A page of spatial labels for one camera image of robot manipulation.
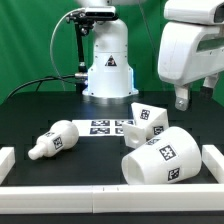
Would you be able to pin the white left rail block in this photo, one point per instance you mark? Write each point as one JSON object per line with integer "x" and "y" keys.
{"x": 7, "y": 160}

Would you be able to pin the white lamp bulb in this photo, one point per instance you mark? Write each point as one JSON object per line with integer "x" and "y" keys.
{"x": 62, "y": 135}

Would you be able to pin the white marker sheet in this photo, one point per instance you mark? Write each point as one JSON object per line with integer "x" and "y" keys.
{"x": 101, "y": 127}

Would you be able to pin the white rail block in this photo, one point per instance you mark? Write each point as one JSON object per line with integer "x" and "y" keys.
{"x": 214, "y": 161}
{"x": 7, "y": 160}

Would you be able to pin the white right rail block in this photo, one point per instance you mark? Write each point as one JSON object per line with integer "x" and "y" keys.
{"x": 214, "y": 161}

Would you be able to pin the white lamp shade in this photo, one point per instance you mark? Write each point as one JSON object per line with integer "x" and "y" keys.
{"x": 169, "y": 157}

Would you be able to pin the white lamp base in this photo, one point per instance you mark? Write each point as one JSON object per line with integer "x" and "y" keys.
{"x": 149, "y": 121}

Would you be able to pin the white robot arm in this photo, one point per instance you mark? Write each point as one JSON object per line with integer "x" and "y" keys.
{"x": 109, "y": 77}

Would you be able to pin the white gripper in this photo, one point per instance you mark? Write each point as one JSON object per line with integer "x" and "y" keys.
{"x": 192, "y": 47}

